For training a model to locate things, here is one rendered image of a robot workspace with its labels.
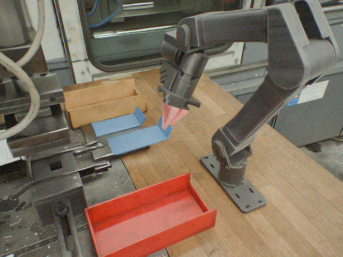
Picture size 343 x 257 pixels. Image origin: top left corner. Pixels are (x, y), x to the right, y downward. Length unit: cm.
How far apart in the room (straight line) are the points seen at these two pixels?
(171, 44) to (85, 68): 58
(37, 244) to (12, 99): 30
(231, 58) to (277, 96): 96
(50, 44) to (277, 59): 93
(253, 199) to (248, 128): 19
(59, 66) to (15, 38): 71
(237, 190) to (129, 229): 27
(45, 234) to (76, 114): 38
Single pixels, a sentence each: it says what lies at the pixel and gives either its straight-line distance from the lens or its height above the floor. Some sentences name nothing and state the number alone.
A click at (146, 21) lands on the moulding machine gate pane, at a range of 127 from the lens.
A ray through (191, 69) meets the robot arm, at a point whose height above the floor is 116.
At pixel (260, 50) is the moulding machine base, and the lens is 163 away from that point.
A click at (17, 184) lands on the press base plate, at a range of 86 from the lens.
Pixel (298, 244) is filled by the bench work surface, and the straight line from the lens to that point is 72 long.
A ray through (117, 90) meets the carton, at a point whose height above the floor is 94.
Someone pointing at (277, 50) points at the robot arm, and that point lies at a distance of 52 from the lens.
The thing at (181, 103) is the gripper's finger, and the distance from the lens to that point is 71.
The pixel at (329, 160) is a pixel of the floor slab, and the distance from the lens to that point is 244.
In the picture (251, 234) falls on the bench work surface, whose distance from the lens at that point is 71.
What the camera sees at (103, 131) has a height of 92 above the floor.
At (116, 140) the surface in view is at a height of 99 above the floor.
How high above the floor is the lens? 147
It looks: 38 degrees down
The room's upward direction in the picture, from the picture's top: straight up
